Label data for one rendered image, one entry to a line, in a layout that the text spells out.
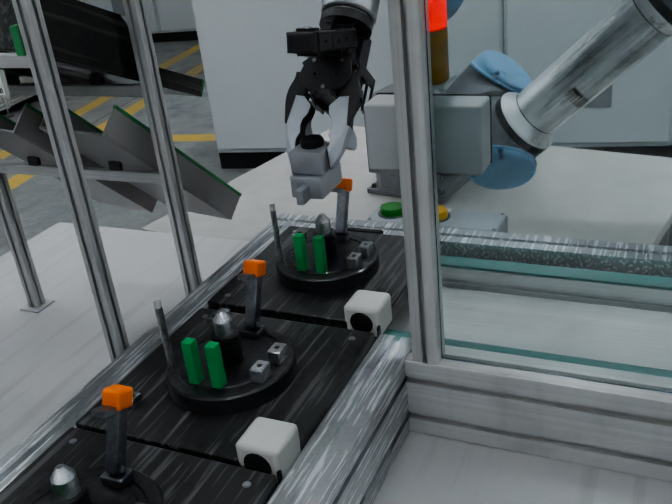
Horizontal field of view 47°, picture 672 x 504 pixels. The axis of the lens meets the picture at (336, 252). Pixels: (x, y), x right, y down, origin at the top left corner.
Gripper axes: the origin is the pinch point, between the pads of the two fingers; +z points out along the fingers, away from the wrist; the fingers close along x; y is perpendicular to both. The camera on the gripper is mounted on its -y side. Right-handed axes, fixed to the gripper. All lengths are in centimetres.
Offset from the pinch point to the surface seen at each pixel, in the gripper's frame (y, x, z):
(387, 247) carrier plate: 17.2, -5.8, 6.9
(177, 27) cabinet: 536, 477, -333
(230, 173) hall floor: 273, 193, -86
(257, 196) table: 53, 39, -10
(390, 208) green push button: 26.7, -1.5, -1.6
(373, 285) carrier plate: 9.0, -8.0, 14.0
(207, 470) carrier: -18.6, -6.0, 37.8
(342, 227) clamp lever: 12.4, -0.5, 5.8
